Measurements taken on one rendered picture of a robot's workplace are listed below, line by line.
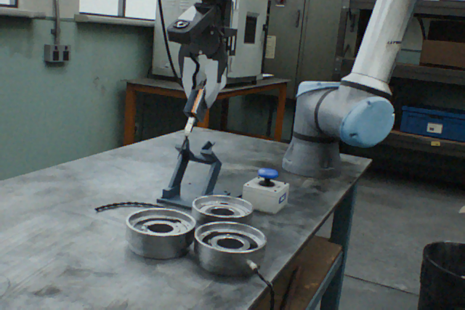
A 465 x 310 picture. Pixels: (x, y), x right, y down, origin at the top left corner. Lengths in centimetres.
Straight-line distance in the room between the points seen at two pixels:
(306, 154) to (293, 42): 346
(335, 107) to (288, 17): 357
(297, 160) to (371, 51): 32
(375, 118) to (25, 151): 198
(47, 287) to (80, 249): 11
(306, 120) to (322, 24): 339
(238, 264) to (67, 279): 22
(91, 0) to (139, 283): 253
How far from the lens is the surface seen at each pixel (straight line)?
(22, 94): 262
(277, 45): 467
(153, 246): 72
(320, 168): 121
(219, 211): 86
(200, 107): 91
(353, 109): 107
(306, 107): 119
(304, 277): 127
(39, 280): 69
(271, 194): 92
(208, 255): 69
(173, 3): 317
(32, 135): 270
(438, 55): 411
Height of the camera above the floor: 113
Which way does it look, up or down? 12 degrees down
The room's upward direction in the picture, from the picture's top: 5 degrees clockwise
